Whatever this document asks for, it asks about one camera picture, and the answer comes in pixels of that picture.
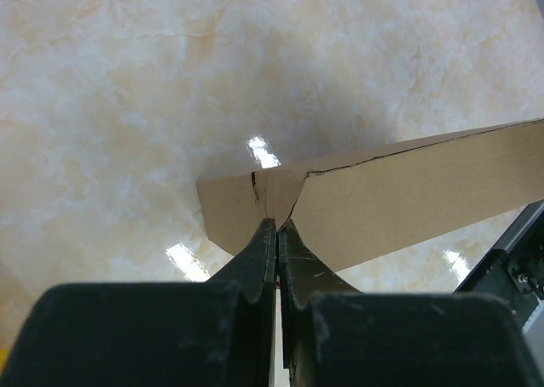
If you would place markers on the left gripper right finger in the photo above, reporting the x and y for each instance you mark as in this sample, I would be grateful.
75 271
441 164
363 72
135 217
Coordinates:
335 335

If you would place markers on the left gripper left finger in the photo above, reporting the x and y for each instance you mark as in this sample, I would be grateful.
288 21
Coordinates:
214 333

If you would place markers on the brown cardboard box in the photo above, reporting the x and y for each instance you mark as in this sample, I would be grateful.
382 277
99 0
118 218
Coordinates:
358 206

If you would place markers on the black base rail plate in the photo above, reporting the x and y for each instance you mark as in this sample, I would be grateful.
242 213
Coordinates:
512 270

